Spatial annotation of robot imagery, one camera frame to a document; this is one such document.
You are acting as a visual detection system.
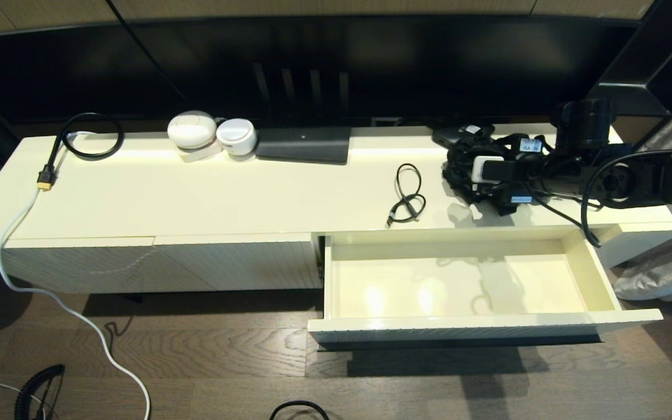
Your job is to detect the black umbrella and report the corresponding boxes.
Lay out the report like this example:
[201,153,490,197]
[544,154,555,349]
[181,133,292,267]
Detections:
[442,125,515,216]

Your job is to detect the white fluted drawer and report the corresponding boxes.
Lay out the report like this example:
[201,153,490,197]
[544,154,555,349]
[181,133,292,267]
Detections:
[308,226,663,351]

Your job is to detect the short black USB cable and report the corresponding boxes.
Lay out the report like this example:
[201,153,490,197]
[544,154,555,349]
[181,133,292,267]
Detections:
[386,164,427,228]

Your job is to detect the white TV cabinet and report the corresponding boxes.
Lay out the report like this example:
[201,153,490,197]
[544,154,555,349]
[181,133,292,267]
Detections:
[0,121,672,295]

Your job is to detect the small black box white label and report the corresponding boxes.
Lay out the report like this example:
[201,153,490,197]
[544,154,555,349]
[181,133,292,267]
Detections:
[432,124,481,146]

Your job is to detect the black television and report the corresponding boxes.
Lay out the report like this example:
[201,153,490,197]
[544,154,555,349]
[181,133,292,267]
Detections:
[0,16,646,126]

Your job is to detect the black flat set-top box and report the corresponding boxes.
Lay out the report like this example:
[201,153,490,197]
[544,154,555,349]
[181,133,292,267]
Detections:
[255,126,352,166]

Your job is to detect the small white round device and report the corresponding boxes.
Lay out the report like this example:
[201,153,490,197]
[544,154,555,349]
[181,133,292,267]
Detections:
[216,118,257,156]

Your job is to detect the large white round device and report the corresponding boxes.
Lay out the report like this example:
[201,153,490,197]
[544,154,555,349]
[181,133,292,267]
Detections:
[167,111,218,152]

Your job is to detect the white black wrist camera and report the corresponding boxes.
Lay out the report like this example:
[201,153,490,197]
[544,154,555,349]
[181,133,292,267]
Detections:
[471,155,517,185]

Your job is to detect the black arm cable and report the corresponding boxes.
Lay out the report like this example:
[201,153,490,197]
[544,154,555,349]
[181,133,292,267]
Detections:
[523,166,603,249]

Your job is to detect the black wall shelf unit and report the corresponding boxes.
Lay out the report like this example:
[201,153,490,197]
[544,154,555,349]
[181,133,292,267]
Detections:
[575,0,672,117]

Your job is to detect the black cable loop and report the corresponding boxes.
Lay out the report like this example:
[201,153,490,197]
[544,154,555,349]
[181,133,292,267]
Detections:
[269,400,330,420]

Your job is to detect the black HDMI cable yellow plug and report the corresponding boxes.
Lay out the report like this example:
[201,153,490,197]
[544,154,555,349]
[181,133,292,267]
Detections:
[36,113,124,191]

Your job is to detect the black coiled cable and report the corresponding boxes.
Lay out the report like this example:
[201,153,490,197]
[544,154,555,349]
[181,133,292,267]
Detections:
[14,365,67,420]

